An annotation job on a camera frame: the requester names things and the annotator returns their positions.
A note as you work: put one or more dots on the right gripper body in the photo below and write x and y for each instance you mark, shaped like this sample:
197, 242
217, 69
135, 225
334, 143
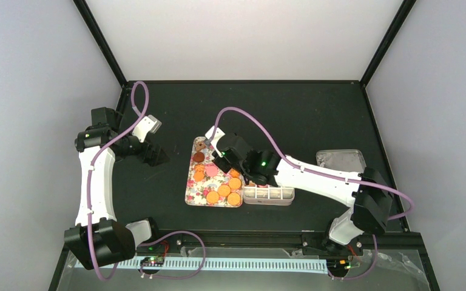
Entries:
222, 166

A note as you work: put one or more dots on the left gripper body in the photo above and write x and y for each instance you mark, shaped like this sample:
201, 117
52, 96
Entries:
148, 160

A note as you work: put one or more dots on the floral cookie tray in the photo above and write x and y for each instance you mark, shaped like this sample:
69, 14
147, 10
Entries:
223, 190

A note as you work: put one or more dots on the pink divided cookie tin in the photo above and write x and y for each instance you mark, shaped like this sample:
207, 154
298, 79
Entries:
268, 195

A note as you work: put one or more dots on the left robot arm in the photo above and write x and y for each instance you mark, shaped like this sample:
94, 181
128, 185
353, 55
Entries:
97, 238

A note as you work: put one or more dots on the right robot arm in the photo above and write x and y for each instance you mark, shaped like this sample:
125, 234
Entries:
368, 202

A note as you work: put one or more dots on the pink sandwich cookie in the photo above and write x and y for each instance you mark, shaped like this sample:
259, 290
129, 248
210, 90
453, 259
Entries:
211, 171

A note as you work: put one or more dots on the brown flower cookie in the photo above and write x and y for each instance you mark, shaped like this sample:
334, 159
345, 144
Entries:
200, 146

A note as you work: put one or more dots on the dark brown round cookie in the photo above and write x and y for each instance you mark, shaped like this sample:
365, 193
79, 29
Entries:
198, 157

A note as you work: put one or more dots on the clear plastic tin lid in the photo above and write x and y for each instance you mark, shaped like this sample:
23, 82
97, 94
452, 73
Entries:
346, 160

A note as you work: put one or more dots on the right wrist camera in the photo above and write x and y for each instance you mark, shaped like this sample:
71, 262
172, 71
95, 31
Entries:
212, 136

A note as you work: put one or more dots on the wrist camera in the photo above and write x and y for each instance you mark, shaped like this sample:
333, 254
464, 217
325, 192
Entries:
212, 136
149, 124

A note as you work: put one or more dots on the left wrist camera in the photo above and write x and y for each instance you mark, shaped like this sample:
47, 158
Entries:
149, 124

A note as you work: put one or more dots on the white slotted cable duct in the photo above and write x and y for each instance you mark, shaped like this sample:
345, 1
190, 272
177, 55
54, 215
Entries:
225, 264

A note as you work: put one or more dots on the black frame post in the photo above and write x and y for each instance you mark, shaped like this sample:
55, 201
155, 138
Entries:
91, 23

